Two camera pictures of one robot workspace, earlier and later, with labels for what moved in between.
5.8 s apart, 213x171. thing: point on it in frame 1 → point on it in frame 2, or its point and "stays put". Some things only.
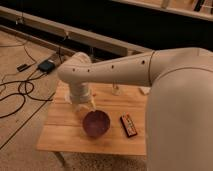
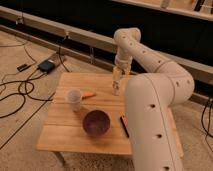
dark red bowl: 96,123 stays put
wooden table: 64,131 stays put
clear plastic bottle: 116,89 stays put
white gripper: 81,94 → 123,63
